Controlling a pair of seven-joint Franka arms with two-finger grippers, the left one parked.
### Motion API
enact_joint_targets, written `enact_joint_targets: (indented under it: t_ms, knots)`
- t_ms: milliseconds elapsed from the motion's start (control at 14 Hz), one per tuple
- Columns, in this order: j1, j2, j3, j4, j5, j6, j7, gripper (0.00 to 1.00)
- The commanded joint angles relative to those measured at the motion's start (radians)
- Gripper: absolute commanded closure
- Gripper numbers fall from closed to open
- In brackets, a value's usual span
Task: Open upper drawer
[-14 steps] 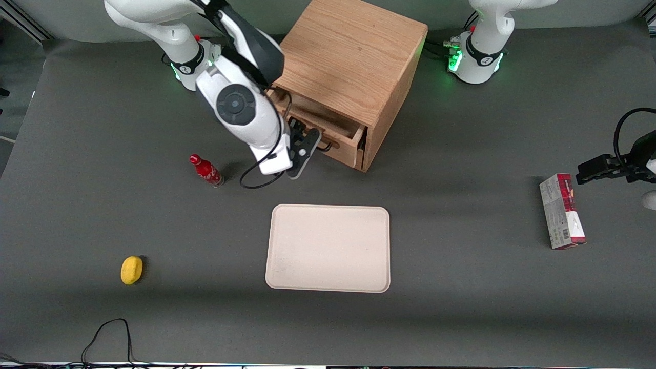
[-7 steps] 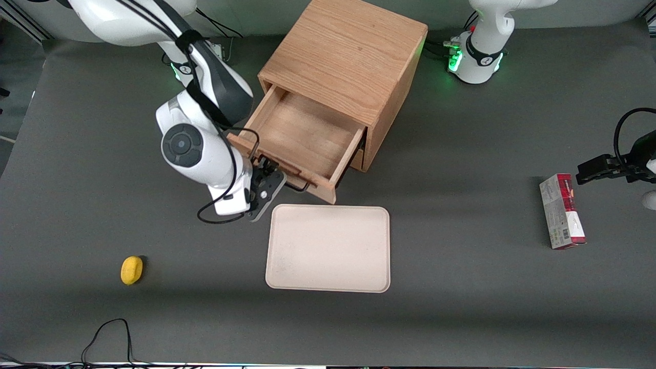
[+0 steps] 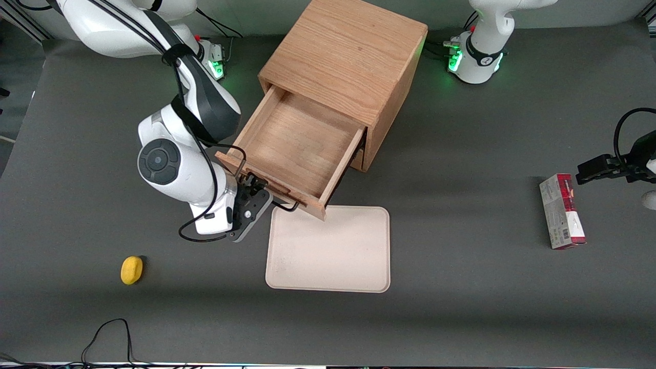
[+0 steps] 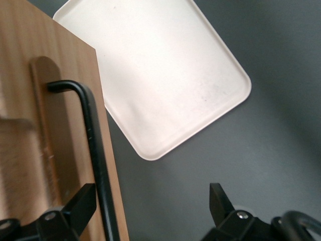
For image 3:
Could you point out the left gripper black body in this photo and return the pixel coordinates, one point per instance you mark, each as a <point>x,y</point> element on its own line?
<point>637,160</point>

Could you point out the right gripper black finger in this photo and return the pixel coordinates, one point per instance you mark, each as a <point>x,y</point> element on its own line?
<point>261,185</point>
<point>248,180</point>

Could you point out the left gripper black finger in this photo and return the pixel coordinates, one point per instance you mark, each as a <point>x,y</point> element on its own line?
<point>597,177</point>
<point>597,163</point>

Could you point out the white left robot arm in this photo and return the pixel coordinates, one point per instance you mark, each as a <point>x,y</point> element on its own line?
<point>487,41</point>

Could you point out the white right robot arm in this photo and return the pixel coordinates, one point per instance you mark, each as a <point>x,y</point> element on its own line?
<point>169,169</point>

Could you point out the wooden drawer cabinet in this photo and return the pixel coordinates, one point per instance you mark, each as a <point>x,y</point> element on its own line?
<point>348,46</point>

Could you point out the grey and red carton box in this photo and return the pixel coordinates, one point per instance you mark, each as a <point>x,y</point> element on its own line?
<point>561,212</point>

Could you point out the beige rectangular tray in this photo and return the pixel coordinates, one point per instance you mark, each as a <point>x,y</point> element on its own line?
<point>328,251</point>

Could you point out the yellow lemon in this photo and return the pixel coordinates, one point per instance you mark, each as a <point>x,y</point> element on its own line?
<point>131,270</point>

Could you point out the aluminium frame rail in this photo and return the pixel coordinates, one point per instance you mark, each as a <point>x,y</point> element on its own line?
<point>25,28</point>

